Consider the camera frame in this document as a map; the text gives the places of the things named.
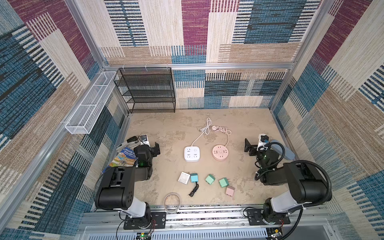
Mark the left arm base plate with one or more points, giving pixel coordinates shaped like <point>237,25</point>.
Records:
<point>148,221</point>

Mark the black wire shelf rack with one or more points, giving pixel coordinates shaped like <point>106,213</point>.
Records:
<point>147,90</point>

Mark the blue grey glasses case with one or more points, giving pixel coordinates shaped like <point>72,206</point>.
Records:
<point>278,147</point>

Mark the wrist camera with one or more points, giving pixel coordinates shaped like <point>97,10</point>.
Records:
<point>263,140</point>
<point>144,140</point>

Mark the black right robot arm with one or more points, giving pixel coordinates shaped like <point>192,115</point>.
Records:
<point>309,185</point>

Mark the white wire mesh basket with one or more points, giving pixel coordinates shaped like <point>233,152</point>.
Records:
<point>87,113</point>

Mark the pink round power strip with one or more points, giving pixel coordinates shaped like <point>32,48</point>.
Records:
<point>220,153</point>

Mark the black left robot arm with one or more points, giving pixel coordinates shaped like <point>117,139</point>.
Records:
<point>117,186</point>

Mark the pink charger plug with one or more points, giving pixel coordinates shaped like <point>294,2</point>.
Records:
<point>230,191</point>

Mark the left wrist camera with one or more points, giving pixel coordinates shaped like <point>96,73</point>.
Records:
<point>144,140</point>

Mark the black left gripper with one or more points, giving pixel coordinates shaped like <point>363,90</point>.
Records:
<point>153,149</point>

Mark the white square power strip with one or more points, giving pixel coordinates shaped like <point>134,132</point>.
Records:
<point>192,154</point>

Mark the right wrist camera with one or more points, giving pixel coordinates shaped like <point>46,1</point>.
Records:
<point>263,140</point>

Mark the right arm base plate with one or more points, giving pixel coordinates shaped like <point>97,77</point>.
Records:
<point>259,217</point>

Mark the black grey stapler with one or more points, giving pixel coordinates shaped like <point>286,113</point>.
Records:
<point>130,143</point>

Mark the blue illustrated book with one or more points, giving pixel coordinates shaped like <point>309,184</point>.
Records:
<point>125,158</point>

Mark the white flat charger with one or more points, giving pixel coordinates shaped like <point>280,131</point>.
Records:
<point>184,178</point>

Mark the green charger plug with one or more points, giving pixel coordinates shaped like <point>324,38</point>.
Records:
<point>210,179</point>
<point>224,182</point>

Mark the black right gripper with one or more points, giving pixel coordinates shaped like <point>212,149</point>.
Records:
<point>251,147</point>

